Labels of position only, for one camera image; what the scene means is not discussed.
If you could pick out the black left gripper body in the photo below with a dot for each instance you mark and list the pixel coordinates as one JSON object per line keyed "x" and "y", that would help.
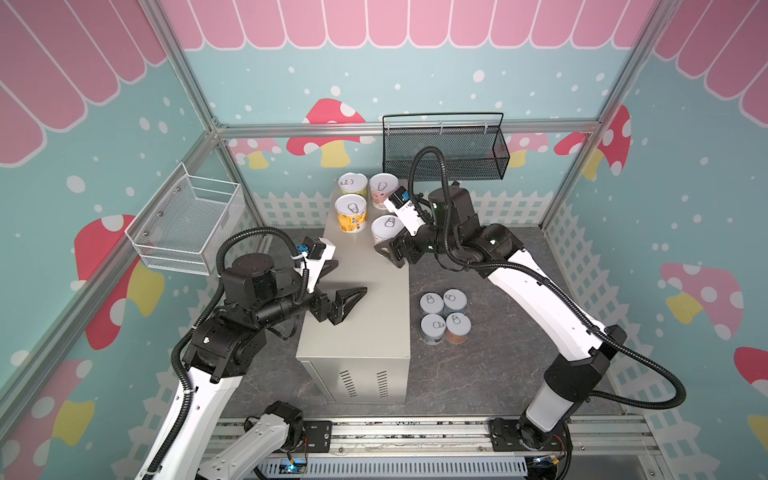
{"x": 317, "y": 304}

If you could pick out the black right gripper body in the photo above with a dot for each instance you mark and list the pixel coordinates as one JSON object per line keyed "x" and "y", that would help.
{"x": 399, "y": 246}

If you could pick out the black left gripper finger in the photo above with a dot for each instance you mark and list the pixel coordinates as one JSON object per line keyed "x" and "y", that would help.
{"x": 324, "y": 267}
{"x": 345, "y": 300}

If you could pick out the pink white label can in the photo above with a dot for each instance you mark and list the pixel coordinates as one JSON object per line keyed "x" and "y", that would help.
{"x": 385, "y": 227}

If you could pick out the yellow label can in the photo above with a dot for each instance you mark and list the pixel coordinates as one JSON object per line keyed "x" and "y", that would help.
{"x": 351, "y": 212}

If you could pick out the white lid can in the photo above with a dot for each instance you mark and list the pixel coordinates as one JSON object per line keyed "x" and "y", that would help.
{"x": 431, "y": 303}
{"x": 455, "y": 301}

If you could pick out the green label can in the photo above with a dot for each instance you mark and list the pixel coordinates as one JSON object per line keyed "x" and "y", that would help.
{"x": 353, "y": 183}

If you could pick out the brown label can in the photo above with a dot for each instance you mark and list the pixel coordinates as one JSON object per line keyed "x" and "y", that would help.
{"x": 458, "y": 327}

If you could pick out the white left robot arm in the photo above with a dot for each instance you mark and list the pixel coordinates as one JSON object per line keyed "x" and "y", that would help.
{"x": 265, "y": 279}

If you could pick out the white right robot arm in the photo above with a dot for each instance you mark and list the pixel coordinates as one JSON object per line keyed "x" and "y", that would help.
{"x": 439, "y": 219}

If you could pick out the grey metal cabinet counter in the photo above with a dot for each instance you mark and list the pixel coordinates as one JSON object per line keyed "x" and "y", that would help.
{"x": 366, "y": 358}

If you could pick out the grey label can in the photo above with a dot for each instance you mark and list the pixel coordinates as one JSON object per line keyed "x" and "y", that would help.
{"x": 433, "y": 328}

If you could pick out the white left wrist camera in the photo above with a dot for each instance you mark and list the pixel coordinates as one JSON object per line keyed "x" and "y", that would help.
{"x": 312, "y": 250}

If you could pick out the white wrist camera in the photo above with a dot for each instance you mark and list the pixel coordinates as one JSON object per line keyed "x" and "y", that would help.
{"x": 400, "y": 204}
{"x": 312, "y": 250}

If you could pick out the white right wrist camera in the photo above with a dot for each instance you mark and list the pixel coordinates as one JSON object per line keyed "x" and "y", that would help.
{"x": 400, "y": 204}

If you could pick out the black mesh wall basket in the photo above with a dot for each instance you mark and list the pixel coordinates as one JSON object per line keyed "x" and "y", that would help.
{"x": 472, "y": 143}

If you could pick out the white wire wall basket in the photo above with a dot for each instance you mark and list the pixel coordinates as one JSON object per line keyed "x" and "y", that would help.
{"x": 182, "y": 227}

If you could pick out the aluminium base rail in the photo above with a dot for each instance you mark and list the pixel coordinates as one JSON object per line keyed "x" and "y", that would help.
{"x": 461, "y": 447}

